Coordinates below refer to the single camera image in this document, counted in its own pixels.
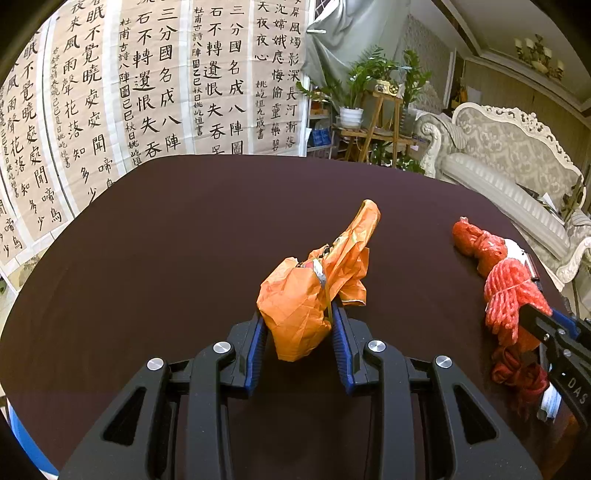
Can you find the white printed label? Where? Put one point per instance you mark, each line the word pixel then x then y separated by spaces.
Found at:
pixel 549 404

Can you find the gold vintage telephone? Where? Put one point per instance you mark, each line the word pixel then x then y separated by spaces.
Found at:
pixel 386 86

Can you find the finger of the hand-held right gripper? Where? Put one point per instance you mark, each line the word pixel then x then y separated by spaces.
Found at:
pixel 570 327
pixel 545 330

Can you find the plant in glass vase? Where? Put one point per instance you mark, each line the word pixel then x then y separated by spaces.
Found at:
pixel 411 92

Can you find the potted plant in white pot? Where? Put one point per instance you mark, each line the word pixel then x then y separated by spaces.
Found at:
pixel 352 116

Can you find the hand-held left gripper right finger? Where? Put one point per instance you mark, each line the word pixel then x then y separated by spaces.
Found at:
pixel 341 353

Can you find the blue round object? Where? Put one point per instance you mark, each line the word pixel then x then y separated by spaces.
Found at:
pixel 32 443

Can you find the orange plastic bag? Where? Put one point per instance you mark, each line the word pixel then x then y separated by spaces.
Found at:
pixel 295 309

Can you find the low green leafy plant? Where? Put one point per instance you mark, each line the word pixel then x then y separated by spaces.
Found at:
pixel 397 159

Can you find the metal shelf rack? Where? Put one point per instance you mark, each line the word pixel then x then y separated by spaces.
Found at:
pixel 321 136

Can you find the red plastic bag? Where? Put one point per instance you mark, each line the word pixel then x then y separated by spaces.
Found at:
pixel 503 286

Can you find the ornate white grey sofa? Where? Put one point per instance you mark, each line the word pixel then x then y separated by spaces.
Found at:
pixel 498 184

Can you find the grey hanging cloth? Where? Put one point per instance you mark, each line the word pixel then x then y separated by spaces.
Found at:
pixel 332 46

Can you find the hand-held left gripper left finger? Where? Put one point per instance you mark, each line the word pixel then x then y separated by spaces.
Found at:
pixel 256 355

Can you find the wooden plant stand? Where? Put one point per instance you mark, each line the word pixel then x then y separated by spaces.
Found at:
pixel 376 120

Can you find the row of calligraphy scrolls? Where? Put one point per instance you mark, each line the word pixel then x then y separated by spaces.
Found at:
pixel 152 69

